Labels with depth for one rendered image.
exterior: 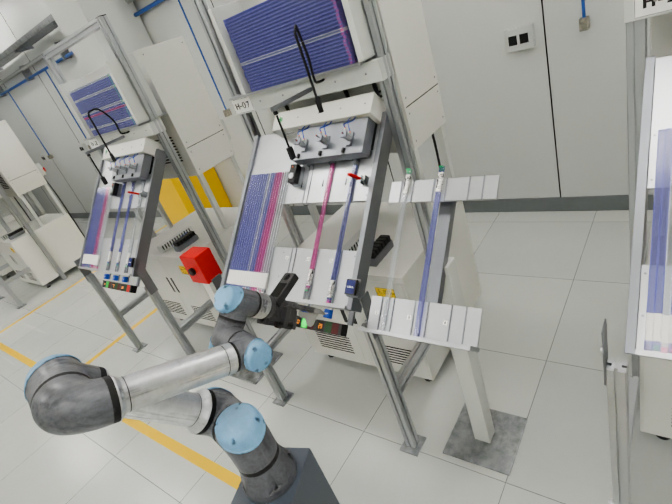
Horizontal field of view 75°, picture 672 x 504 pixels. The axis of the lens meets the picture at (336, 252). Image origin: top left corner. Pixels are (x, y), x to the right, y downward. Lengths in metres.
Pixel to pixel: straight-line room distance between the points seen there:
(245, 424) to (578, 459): 1.18
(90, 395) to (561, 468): 1.48
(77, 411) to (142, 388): 0.12
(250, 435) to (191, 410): 0.17
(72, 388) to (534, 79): 2.70
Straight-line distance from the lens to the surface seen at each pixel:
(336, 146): 1.64
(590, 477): 1.84
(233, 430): 1.18
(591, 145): 3.06
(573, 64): 2.93
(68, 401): 1.01
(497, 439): 1.91
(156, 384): 1.03
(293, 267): 1.67
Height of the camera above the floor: 1.54
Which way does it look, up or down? 27 degrees down
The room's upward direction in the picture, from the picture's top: 21 degrees counter-clockwise
